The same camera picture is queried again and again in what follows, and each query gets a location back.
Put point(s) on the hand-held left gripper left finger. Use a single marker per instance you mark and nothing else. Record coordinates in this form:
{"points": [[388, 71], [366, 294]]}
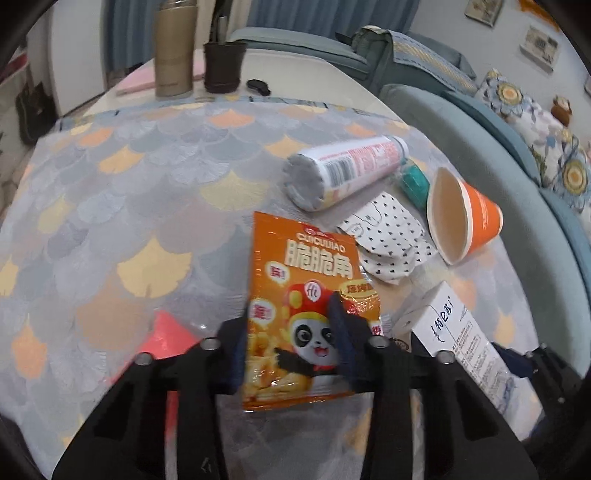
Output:
{"points": [[234, 355]]}

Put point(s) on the dark bag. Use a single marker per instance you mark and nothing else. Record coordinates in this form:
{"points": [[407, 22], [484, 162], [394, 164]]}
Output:
{"points": [[36, 113]]}

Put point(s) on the gold thermos bottle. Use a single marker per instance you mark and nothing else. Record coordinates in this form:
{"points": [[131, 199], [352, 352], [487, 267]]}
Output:
{"points": [[173, 50]]}

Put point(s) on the orange paper cup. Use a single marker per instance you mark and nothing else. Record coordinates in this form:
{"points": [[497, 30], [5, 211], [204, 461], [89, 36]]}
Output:
{"points": [[455, 217]]}

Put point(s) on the teal small bottle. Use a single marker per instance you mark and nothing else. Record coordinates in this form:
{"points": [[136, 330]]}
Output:
{"points": [[415, 182]]}

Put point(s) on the patterned sofa cover cloth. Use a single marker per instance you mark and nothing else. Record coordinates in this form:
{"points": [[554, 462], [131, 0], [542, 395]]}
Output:
{"points": [[415, 55]]}

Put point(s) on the floral cushion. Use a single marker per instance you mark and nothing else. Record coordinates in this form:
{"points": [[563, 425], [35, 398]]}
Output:
{"points": [[545, 129]]}

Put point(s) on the pink notebook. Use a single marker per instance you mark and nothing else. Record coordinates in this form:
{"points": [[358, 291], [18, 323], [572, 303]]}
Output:
{"points": [[138, 83]]}

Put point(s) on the teal sofa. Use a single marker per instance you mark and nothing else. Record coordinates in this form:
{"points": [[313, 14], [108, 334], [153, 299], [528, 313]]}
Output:
{"points": [[485, 138]]}

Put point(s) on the black key fob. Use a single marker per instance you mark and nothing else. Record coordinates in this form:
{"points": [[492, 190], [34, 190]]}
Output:
{"points": [[258, 86]]}

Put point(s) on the blue curtain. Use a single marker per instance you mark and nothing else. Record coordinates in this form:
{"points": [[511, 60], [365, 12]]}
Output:
{"points": [[295, 18]]}

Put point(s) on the red plastic wrapper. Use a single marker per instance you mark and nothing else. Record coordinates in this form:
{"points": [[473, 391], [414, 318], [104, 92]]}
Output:
{"points": [[164, 334]]}

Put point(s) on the small brown figurine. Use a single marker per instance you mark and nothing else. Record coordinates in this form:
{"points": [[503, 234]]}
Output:
{"points": [[562, 110]]}

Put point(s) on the grey pen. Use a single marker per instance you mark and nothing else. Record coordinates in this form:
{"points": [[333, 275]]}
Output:
{"points": [[220, 28]]}

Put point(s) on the orange panda snack packet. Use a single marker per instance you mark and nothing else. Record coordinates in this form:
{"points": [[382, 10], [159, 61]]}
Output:
{"points": [[300, 277]]}

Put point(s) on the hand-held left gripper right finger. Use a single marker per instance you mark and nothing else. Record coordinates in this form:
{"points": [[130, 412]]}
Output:
{"points": [[344, 344]]}

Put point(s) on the white dotted cloth pouch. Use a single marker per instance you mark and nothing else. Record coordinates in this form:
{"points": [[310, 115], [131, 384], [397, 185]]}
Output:
{"points": [[388, 235]]}

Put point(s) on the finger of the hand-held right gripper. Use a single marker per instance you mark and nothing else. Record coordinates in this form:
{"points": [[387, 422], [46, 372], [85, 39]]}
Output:
{"points": [[549, 374]]}

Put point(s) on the dark brown pen holder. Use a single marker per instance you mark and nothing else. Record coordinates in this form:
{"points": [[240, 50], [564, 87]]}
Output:
{"points": [[225, 67]]}

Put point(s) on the framed wall picture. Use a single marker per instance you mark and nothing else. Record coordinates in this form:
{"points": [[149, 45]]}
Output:
{"points": [[482, 10], [540, 47]]}

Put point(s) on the white cylindrical tube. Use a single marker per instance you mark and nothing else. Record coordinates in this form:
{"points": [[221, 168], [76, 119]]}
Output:
{"points": [[339, 168]]}

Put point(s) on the white carton box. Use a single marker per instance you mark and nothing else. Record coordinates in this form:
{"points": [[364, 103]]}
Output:
{"points": [[466, 337]]}

